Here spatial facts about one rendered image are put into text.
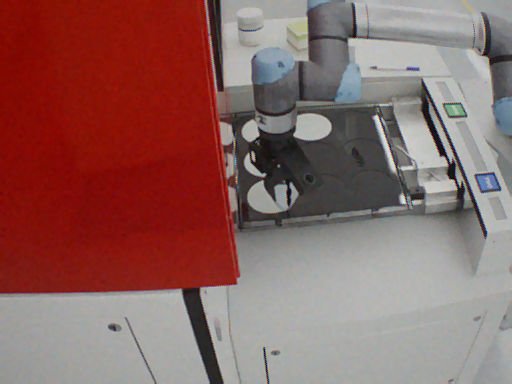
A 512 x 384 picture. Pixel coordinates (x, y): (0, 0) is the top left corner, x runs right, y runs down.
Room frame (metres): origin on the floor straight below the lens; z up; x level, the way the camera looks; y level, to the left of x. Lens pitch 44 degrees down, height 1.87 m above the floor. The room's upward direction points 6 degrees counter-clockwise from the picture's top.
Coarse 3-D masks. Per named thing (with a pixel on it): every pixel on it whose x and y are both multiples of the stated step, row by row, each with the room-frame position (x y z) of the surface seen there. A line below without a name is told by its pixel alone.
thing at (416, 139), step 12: (396, 120) 1.24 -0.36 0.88; (408, 120) 1.24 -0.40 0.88; (420, 120) 1.24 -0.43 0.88; (408, 132) 1.19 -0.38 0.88; (420, 132) 1.19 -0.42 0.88; (408, 144) 1.15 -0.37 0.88; (420, 144) 1.14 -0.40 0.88; (432, 144) 1.14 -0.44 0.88; (420, 156) 1.10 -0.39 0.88; (432, 156) 1.10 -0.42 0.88; (420, 180) 1.02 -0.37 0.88; (432, 180) 1.02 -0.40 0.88; (444, 180) 1.01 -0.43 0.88; (432, 204) 0.94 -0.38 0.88; (444, 204) 0.94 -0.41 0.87
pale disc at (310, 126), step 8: (304, 120) 1.24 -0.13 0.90; (312, 120) 1.24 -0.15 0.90; (320, 120) 1.24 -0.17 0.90; (296, 128) 1.21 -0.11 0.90; (304, 128) 1.21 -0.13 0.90; (312, 128) 1.21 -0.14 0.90; (320, 128) 1.20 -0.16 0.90; (328, 128) 1.20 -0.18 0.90; (296, 136) 1.18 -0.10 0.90; (304, 136) 1.18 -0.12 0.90; (312, 136) 1.18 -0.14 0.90; (320, 136) 1.18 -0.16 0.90
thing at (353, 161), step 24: (240, 120) 1.26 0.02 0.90; (336, 120) 1.23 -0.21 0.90; (360, 120) 1.23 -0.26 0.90; (240, 144) 1.17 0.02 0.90; (312, 144) 1.15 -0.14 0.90; (336, 144) 1.14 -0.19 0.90; (360, 144) 1.14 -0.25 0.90; (384, 144) 1.13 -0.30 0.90; (240, 168) 1.09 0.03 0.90; (336, 168) 1.06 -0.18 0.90; (360, 168) 1.06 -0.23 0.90; (384, 168) 1.05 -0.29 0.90; (240, 192) 1.02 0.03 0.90; (312, 192) 1.00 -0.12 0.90; (336, 192) 0.99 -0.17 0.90; (360, 192) 0.98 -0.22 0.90; (384, 192) 0.98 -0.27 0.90; (264, 216) 0.94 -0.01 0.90; (288, 216) 0.94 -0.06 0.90
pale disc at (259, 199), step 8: (256, 184) 1.04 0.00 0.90; (256, 192) 1.01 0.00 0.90; (264, 192) 1.01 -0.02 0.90; (248, 200) 0.99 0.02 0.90; (256, 200) 0.99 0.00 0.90; (264, 200) 0.99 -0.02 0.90; (272, 200) 0.98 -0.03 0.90; (256, 208) 0.97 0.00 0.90; (264, 208) 0.96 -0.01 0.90; (272, 208) 0.96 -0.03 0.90
